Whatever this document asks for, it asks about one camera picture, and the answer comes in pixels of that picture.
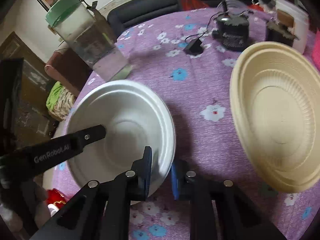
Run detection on green and patterned blankets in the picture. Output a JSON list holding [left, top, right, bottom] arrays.
[[46, 81, 76, 121]]

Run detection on dark wooden cabinet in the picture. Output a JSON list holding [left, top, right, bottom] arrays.
[[1, 32, 59, 148]]

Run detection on small black adapter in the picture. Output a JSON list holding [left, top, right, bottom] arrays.
[[183, 38, 204, 56]]

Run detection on red plastic bag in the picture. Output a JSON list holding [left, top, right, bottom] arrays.
[[181, 0, 209, 11]]

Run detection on black leather sofa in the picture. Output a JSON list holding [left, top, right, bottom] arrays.
[[107, 0, 272, 32]]

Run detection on small red plastic plate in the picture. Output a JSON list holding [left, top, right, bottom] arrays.
[[46, 189, 67, 217]]

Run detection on beige plastic bowl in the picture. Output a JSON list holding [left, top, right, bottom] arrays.
[[229, 42, 319, 193]]

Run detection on purple floral tablecloth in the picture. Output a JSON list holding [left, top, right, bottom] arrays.
[[117, 8, 319, 239]]

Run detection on large white foam bowl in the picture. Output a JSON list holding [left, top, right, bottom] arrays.
[[66, 80, 176, 194]]

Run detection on black round device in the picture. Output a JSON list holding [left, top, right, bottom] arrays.
[[212, 0, 251, 51]]

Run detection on brown armchair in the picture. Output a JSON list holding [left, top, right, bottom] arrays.
[[44, 48, 92, 97]]

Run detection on clear bottle green lid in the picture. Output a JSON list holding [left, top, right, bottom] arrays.
[[46, 0, 132, 82]]

